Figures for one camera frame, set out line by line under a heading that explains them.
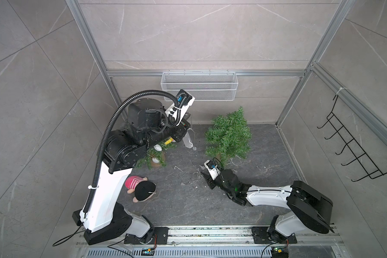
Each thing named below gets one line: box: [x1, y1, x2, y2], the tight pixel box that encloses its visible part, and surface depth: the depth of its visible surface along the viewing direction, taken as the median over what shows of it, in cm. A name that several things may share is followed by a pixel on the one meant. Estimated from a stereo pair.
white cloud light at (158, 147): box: [153, 144, 163, 152], surface depth 80 cm
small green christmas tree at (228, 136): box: [204, 106, 253, 168], surface depth 81 cm
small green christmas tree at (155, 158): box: [135, 143, 177, 170], surface depth 88 cm
